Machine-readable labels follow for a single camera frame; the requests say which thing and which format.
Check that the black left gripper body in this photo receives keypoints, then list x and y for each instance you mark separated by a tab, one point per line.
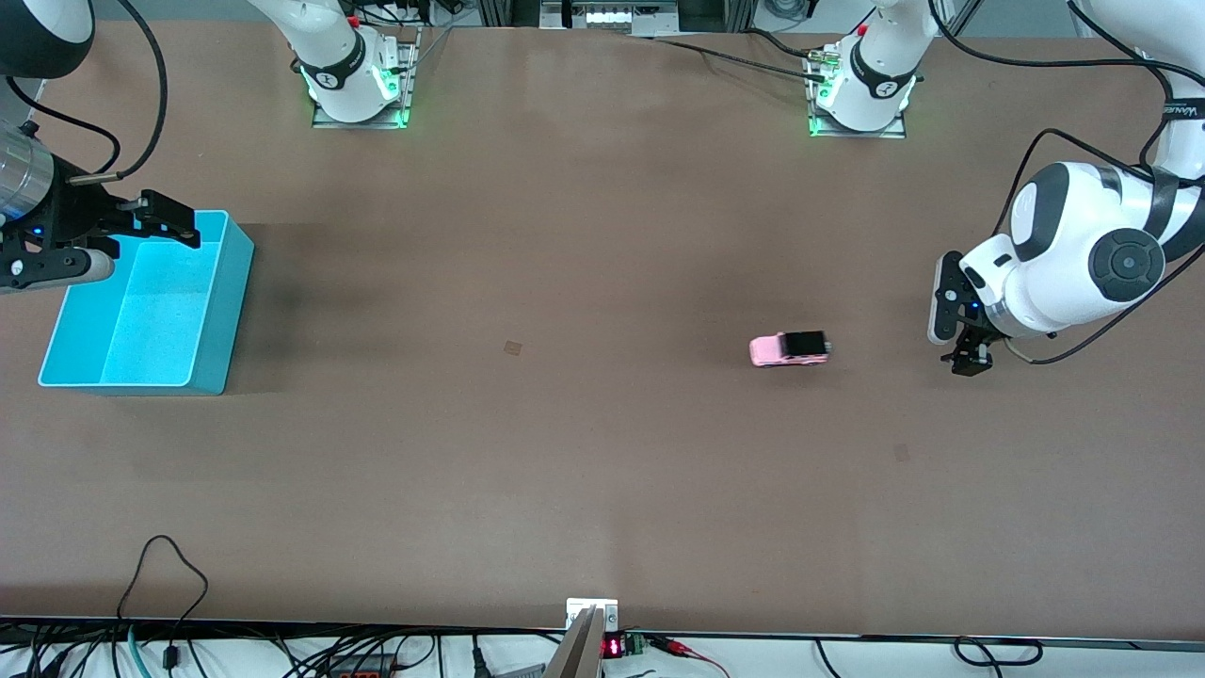
976	343

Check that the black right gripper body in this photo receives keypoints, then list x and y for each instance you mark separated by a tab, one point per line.
77	215

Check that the turquoise plastic bin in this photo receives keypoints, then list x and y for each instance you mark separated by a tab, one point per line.
151	325

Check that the pink toy jeep black roof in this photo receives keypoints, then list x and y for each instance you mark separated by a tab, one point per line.
777	350

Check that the red digit display module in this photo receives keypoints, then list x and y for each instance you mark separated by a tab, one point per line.
615	647

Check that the red clip lead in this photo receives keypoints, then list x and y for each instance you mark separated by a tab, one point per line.
682	650

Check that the aluminium frame structure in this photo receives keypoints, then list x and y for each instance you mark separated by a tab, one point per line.
555	14

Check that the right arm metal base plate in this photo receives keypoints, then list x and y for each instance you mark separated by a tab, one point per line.
410	75

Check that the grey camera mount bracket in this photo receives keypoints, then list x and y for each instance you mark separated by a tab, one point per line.
588	626

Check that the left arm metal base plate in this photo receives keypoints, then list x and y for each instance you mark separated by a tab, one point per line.
894	133

